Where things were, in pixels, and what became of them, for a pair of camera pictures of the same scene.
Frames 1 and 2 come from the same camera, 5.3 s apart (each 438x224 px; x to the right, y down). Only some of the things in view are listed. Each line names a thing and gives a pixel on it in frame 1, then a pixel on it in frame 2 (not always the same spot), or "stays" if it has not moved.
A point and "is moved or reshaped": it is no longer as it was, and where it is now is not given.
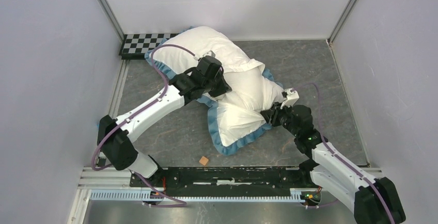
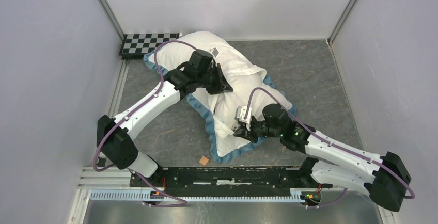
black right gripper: (271, 115) → (247, 134)
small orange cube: (203, 160) stays
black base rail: (227, 178) stays
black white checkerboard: (135, 46) stays
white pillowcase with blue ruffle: (235, 115) is moved or reshaped
